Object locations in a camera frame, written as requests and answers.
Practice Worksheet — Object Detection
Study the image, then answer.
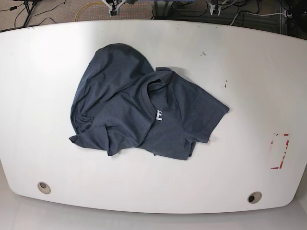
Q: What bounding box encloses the table grommet hole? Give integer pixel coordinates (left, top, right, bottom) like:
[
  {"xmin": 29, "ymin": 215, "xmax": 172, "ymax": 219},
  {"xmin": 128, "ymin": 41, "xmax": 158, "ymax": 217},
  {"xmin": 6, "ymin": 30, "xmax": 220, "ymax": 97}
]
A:
[
  {"xmin": 37, "ymin": 182, "xmax": 51, "ymax": 195},
  {"xmin": 248, "ymin": 191, "xmax": 262, "ymax": 204}
]

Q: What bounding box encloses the red tape marking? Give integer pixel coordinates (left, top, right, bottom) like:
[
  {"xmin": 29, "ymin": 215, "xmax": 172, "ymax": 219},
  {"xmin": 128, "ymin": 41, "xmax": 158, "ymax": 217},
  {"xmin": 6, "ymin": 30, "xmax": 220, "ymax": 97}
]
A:
[{"xmin": 269, "ymin": 133, "xmax": 290, "ymax": 170}]

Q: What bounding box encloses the black tripod stand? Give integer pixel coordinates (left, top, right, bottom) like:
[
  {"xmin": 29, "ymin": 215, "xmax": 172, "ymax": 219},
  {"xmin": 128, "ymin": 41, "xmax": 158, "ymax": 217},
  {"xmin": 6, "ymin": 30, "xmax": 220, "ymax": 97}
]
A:
[{"xmin": 22, "ymin": 0, "xmax": 39, "ymax": 28}]

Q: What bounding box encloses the dark blue t-shirt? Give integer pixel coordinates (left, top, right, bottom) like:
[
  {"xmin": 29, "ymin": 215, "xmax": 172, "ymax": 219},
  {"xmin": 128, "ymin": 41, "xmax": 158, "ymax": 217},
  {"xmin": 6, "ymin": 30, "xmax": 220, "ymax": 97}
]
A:
[{"xmin": 70, "ymin": 44, "xmax": 229, "ymax": 160}]

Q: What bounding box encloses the left table grommet hole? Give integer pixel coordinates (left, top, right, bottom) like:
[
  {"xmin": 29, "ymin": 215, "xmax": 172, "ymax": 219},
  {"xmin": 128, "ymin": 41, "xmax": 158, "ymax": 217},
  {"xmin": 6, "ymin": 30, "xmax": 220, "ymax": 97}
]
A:
[{"xmin": 37, "ymin": 182, "xmax": 51, "ymax": 195}]

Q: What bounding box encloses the yellow cable on floor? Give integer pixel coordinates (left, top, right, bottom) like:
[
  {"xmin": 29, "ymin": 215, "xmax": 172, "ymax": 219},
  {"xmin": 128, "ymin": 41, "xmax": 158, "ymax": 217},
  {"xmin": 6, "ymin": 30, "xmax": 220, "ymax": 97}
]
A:
[{"xmin": 74, "ymin": 2, "xmax": 96, "ymax": 22}]

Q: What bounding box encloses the white cable on floor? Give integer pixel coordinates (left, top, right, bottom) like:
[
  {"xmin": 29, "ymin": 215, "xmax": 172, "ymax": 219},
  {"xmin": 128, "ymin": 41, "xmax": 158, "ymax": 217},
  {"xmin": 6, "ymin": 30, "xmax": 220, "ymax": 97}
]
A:
[{"xmin": 229, "ymin": 11, "xmax": 286, "ymax": 26}]

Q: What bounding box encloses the right table grommet hole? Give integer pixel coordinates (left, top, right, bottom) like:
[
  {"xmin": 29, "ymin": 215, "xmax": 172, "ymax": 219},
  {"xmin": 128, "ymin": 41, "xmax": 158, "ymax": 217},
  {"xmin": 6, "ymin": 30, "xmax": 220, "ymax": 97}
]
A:
[{"xmin": 248, "ymin": 191, "xmax": 262, "ymax": 204}]

